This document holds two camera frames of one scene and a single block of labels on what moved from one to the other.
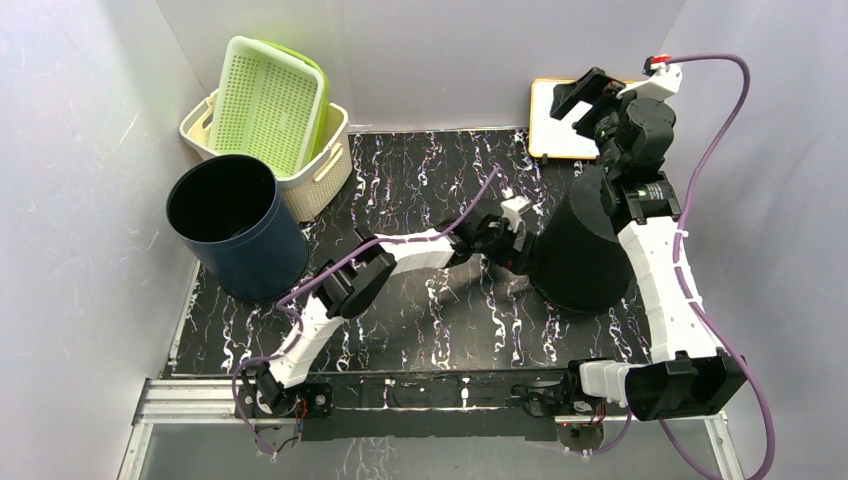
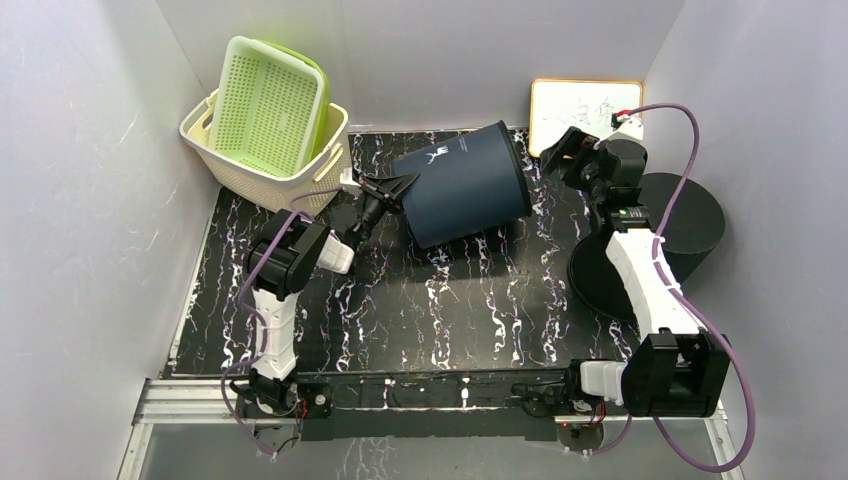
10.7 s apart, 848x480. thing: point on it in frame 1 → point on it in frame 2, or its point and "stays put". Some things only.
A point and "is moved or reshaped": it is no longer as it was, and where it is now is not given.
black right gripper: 588,89 → 575,144
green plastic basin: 326,95 stays put
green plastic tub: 266,106 stays put
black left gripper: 505,261 → 390,191
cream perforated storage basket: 324,178 stays put
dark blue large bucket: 228,215 → 468,183
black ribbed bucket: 582,259 is moved or reshaped
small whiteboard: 552,138 stays put
